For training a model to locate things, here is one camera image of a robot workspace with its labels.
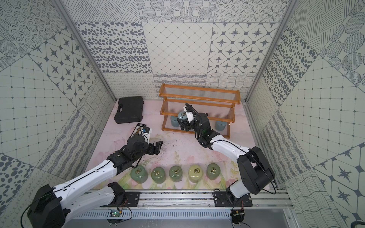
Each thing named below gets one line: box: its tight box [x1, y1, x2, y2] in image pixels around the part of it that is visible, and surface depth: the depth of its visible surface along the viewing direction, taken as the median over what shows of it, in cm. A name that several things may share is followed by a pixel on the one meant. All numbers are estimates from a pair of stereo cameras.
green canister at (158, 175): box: [151, 166, 167, 184], surface depth 77 cm
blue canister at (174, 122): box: [170, 115, 181, 128], surface depth 100 cm
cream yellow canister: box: [187, 164, 204, 183], surface depth 77 cm
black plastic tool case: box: [114, 95, 145, 124], surface depth 112 cm
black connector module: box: [230, 208, 245, 224], surface depth 74 cm
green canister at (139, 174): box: [130, 165, 149, 184], surface depth 77 cm
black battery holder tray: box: [130, 123, 147, 137], surface depth 103 cm
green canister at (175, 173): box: [168, 165, 183, 183], surface depth 78 cm
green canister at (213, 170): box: [205, 162, 221, 181], surface depth 79 cm
